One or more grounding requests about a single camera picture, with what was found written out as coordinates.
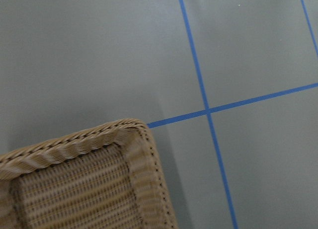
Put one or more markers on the brown wicker basket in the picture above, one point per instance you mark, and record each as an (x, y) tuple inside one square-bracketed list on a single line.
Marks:
[(106, 177)]

